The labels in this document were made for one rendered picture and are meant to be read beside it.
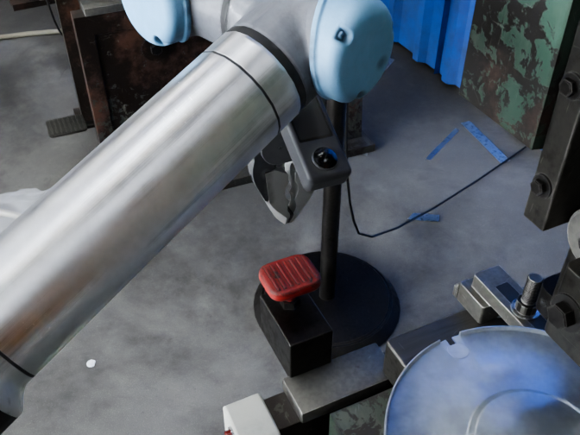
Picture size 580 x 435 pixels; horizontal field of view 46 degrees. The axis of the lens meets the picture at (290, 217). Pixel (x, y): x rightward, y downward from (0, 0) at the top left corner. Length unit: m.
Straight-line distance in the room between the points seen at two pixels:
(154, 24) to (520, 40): 0.28
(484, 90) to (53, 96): 2.39
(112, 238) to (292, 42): 0.17
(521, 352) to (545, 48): 0.36
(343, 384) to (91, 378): 0.97
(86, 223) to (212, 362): 1.35
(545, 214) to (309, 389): 0.42
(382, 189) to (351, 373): 1.39
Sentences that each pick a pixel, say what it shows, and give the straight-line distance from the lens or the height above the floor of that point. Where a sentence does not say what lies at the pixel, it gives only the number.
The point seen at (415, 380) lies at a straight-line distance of 0.74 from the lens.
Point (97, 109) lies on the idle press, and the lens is 2.03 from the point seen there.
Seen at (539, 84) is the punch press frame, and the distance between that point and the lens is 0.55.
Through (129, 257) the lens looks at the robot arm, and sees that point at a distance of 0.42.
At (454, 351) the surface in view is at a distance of 0.77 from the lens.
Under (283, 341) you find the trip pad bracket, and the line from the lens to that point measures 0.87.
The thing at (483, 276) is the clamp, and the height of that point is 0.76.
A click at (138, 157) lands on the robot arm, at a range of 0.42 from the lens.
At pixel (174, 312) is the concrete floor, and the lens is 1.86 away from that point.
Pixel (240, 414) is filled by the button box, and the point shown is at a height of 0.63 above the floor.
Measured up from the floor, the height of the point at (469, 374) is 0.78.
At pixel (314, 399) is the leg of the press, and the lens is 0.88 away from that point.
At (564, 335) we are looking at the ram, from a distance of 0.64.
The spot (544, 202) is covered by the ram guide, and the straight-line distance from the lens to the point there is 0.59.
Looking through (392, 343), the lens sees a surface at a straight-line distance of 0.86.
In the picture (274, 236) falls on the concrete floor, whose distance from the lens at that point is 2.05.
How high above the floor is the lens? 1.36
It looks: 40 degrees down
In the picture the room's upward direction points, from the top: straight up
